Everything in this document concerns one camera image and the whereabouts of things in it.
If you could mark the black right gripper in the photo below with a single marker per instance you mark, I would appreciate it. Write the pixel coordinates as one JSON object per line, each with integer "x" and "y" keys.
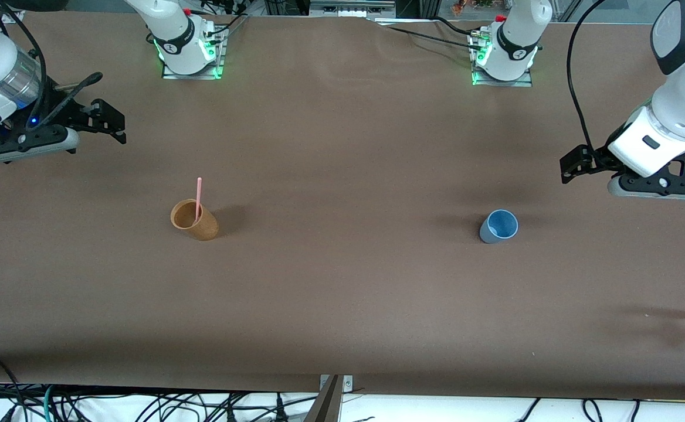
{"x": 78, "y": 117}

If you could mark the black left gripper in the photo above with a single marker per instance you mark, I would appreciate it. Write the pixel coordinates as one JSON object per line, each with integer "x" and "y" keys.
{"x": 596, "y": 159}

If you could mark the blue cup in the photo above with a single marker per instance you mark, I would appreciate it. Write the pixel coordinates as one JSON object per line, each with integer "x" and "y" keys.
{"x": 498, "y": 225}

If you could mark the pink straw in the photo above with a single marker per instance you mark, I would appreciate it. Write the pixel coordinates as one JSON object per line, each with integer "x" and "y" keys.
{"x": 199, "y": 193}

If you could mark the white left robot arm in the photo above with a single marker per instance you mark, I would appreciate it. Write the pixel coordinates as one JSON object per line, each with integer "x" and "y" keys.
{"x": 682, "y": 99}

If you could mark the brown cup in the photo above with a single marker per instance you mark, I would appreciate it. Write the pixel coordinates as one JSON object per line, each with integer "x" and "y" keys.
{"x": 207, "y": 230}

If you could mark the orange background item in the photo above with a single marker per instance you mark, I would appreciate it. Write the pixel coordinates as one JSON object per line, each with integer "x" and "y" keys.
{"x": 471, "y": 6}

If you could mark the grey electronics box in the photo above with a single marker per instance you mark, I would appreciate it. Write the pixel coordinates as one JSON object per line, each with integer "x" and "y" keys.
{"x": 348, "y": 9}

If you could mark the brown table cover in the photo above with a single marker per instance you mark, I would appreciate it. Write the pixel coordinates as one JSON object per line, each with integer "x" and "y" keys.
{"x": 342, "y": 305}

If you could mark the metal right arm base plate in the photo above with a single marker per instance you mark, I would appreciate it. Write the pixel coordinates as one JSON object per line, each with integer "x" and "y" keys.
{"x": 190, "y": 76}

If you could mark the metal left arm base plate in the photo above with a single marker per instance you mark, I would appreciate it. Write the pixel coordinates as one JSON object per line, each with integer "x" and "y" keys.
{"x": 501, "y": 83}

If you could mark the small metal clamp bracket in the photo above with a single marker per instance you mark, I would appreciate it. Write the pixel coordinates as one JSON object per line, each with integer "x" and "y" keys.
{"x": 347, "y": 384}

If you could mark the dark camera stand bar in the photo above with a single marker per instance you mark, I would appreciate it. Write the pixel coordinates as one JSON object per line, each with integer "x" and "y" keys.
{"x": 325, "y": 407}

